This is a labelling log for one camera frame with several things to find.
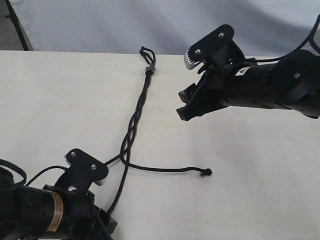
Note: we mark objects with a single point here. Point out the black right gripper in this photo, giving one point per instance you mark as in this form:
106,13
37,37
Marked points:
208,95

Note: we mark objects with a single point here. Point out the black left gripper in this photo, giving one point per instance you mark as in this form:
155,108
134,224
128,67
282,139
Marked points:
82,219

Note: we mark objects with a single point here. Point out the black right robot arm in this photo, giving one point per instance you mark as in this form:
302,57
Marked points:
293,83

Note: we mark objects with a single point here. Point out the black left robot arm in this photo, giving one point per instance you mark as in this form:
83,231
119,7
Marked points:
28,213

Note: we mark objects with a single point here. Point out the grey backdrop cloth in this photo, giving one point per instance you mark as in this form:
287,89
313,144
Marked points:
262,27

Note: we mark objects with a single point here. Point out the black backdrop stand pole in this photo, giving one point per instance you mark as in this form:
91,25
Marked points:
22,36

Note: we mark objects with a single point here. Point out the clear adhesive tape piece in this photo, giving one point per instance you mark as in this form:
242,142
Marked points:
150,68

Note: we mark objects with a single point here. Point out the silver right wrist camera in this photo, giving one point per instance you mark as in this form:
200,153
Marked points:
215,49

